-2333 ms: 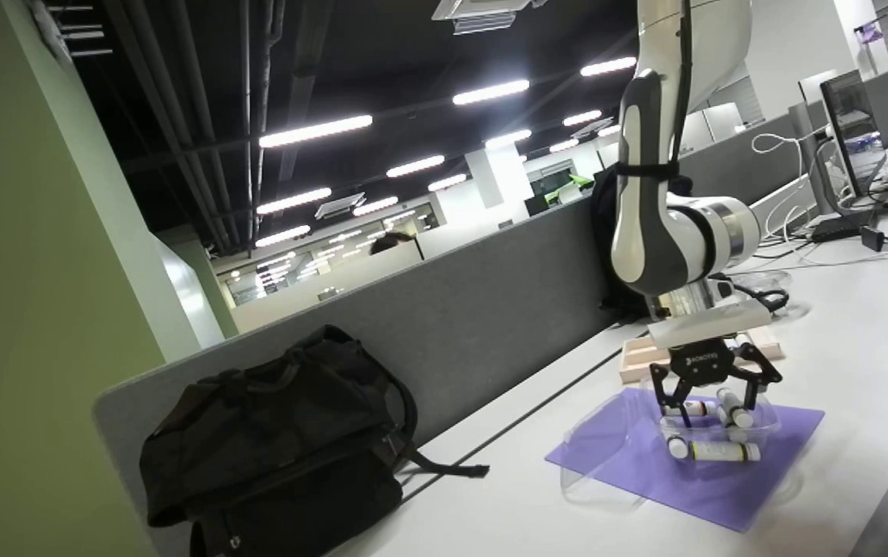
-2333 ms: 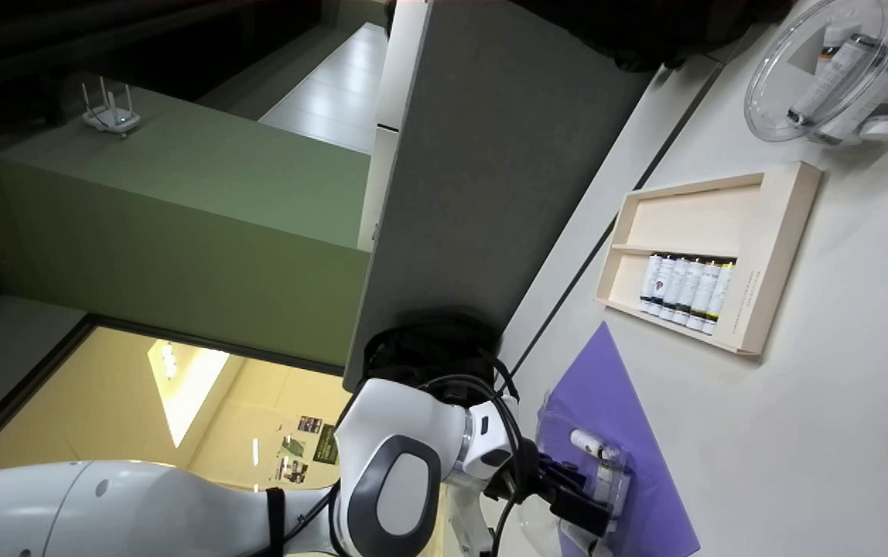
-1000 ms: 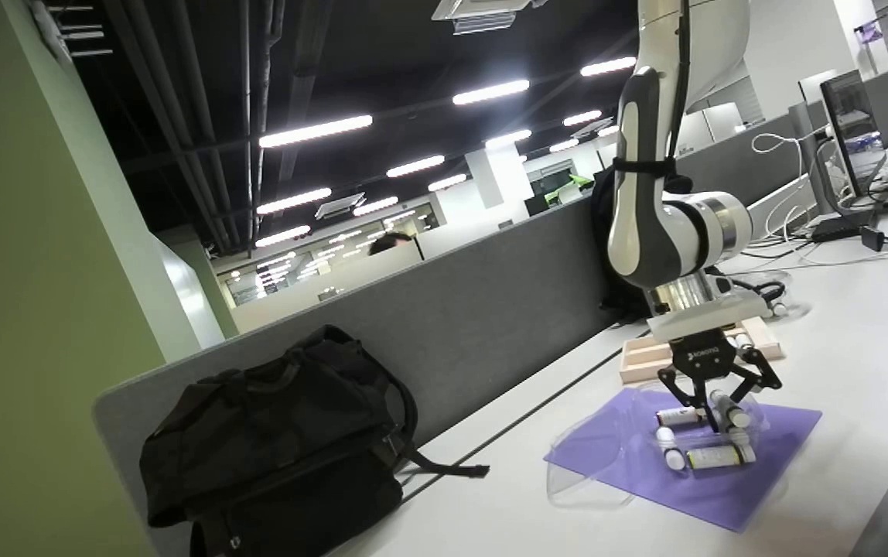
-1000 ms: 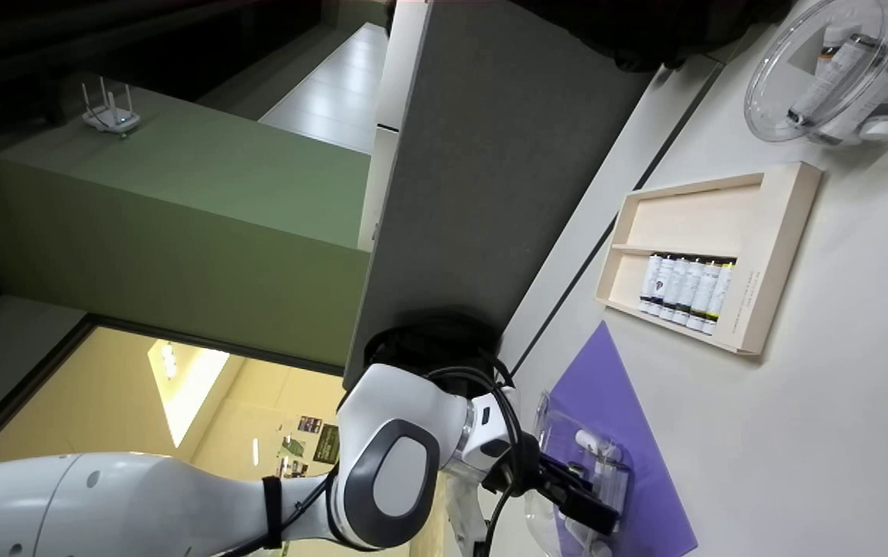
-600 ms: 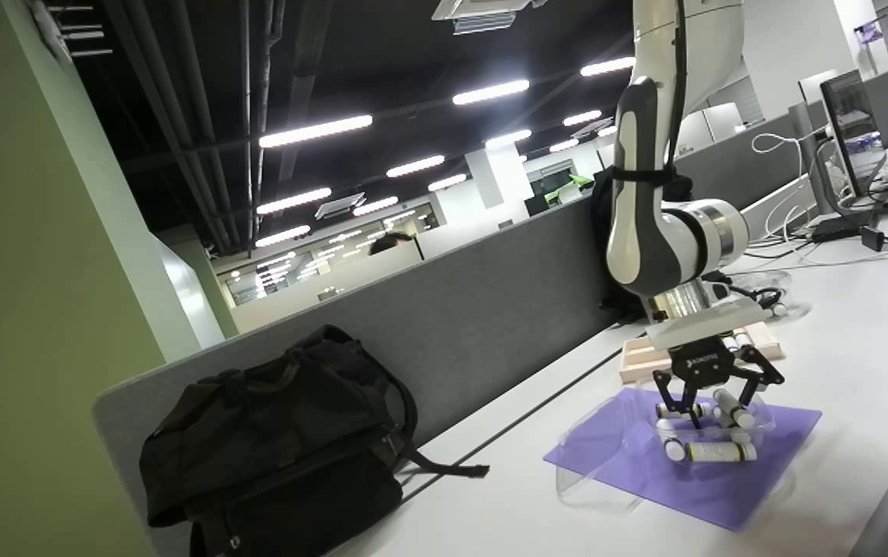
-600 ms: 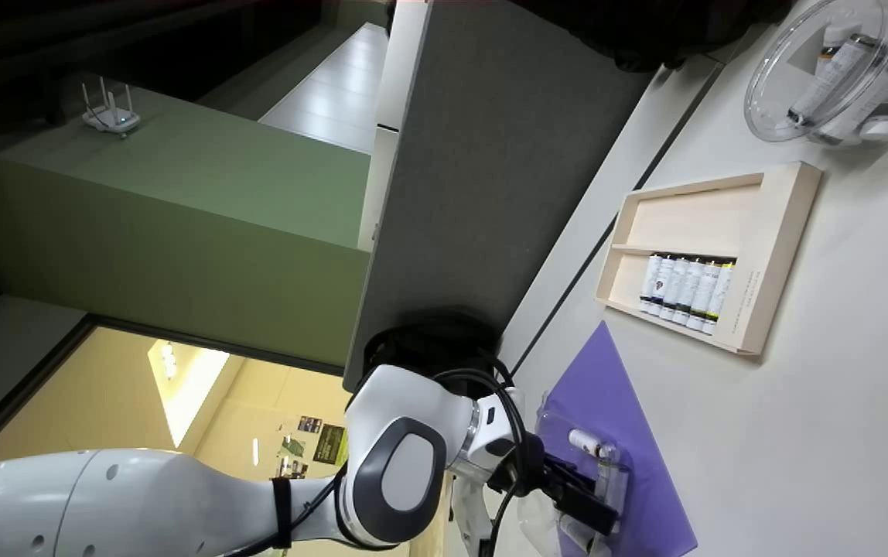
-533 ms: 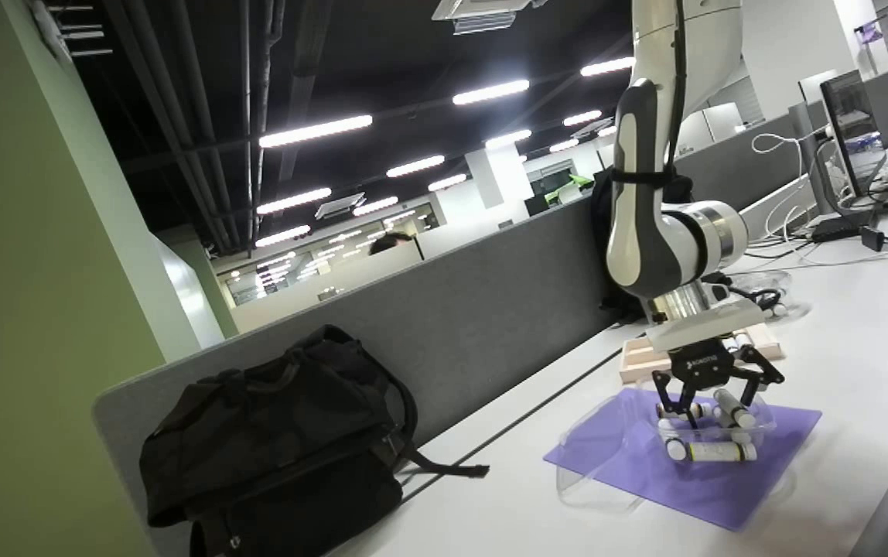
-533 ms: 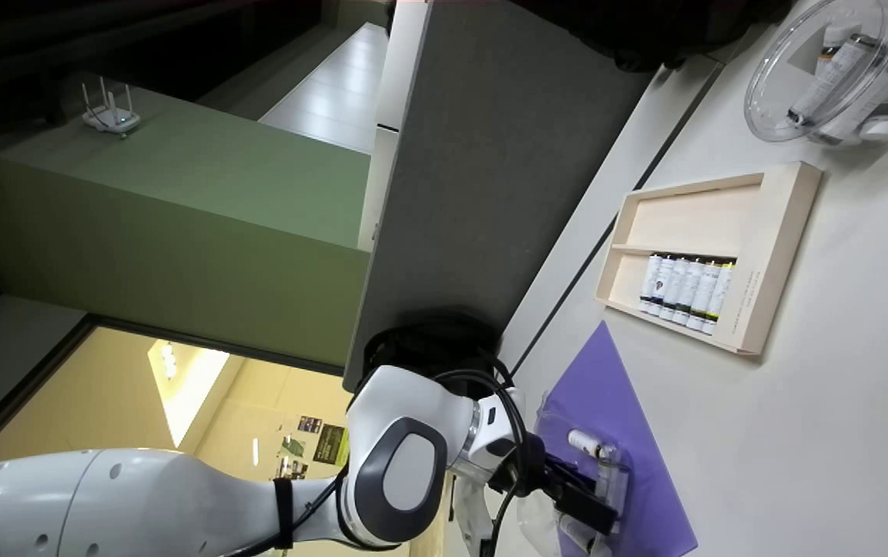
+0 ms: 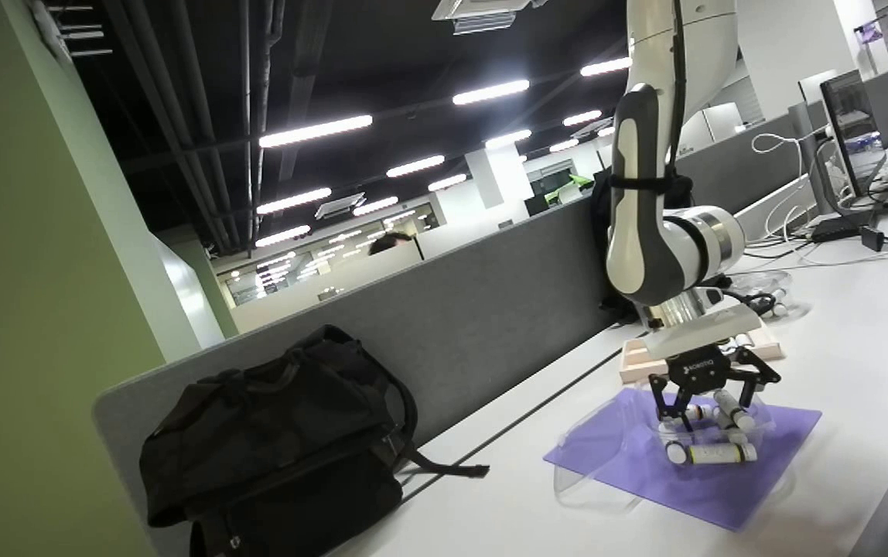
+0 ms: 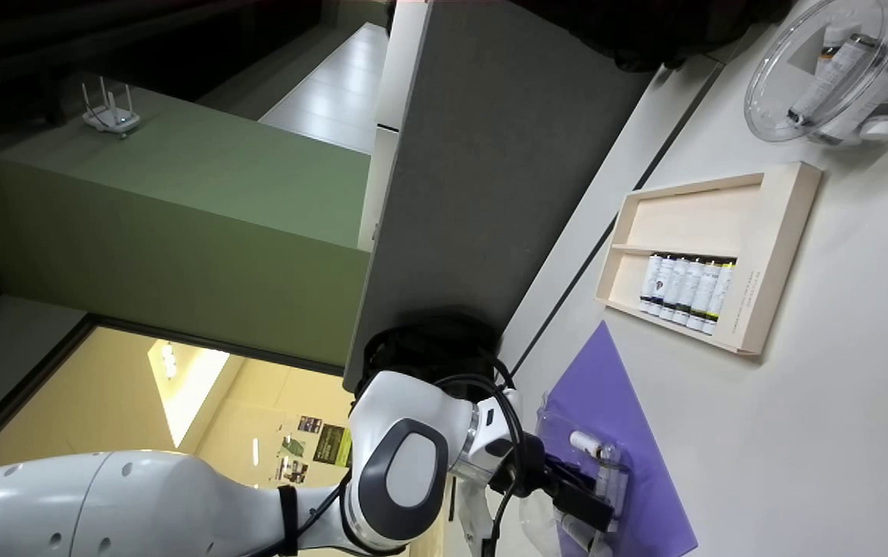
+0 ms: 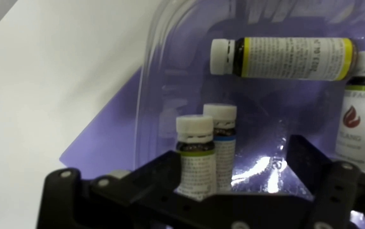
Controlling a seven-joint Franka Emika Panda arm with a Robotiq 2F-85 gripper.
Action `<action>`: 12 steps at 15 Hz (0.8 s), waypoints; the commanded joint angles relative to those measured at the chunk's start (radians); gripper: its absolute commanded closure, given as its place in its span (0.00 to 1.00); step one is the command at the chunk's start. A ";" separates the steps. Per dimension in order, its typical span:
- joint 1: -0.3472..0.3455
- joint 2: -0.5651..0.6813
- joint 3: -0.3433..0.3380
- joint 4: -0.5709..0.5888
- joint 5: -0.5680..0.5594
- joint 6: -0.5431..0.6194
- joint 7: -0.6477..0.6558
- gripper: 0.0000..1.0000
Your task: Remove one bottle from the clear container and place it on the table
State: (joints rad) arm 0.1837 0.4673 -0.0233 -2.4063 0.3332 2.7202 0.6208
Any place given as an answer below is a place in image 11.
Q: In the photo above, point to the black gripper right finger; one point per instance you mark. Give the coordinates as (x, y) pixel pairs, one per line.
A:
(339, 195)

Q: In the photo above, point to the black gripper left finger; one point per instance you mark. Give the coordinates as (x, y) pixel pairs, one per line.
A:
(126, 199)

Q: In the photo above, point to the white-capped bottle green band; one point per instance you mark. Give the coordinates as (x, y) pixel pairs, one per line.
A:
(195, 166)

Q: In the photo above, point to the white-capped bottle flame logo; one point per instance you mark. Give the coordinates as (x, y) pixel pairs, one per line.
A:
(362, 128)

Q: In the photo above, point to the white-capped bottle blue band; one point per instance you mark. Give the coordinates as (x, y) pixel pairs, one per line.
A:
(227, 153)

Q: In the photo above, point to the clear plastic clamshell container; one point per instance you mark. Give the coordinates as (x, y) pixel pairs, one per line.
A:
(266, 110)

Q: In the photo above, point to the white-capped bottle yellow bands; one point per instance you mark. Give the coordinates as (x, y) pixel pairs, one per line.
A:
(288, 59)

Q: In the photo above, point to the purple paper sheet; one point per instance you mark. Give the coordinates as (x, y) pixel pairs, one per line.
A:
(106, 141)

